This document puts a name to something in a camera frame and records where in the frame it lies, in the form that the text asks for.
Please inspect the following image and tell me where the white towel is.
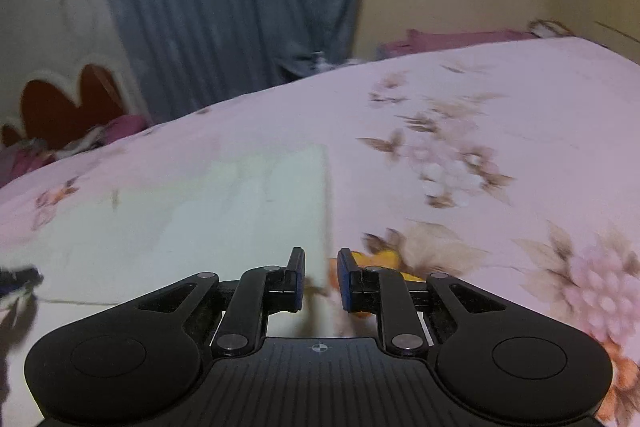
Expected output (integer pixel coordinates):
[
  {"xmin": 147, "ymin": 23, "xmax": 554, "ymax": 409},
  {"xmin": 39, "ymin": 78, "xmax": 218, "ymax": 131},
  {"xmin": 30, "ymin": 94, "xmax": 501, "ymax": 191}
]
[{"xmin": 4, "ymin": 145, "xmax": 333, "ymax": 336}]

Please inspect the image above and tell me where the pink purple clothes pile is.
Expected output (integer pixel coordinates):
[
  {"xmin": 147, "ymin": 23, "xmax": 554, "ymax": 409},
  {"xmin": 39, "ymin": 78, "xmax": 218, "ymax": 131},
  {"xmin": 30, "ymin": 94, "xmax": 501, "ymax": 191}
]
[{"xmin": 1, "ymin": 115, "xmax": 148, "ymax": 186}]

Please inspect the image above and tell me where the pink floral bed sheet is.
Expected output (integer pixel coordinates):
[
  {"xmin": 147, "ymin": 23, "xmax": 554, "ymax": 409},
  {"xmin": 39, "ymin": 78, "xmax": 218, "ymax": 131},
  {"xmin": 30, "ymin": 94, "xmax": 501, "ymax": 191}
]
[{"xmin": 1, "ymin": 37, "xmax": 639, "ymax": 426}]

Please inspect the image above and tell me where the white pump bottle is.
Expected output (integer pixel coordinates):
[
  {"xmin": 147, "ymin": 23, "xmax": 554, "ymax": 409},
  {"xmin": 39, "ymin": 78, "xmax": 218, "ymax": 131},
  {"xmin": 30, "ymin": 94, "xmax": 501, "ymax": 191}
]
[{"xmin": 311, "ymin": 51, "xmax": 332, "ymax": 74}]

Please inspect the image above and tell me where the black cloth at bedside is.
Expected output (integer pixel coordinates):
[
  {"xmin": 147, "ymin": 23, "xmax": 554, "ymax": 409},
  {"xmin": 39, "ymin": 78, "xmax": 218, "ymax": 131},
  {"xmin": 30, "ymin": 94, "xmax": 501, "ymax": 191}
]
[{"xmin": 0, "ymin": 265, "xmax": 43, "ymax": 307}]

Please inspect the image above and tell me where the magenta pillow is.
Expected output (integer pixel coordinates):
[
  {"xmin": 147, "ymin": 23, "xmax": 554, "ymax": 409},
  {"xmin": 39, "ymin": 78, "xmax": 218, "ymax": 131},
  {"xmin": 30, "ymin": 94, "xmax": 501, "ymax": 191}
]
[{"xmin": 375, "ymin": 29, "xmax": 536, "ymax": 60}]

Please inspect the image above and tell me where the red heart-shaped headboard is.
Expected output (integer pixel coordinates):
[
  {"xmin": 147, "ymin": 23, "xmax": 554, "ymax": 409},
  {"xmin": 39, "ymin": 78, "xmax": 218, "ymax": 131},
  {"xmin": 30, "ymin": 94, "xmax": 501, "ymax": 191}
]
[{"xmin": 1, "ymin": 63, "xmax": 149, "ymax": 150}]

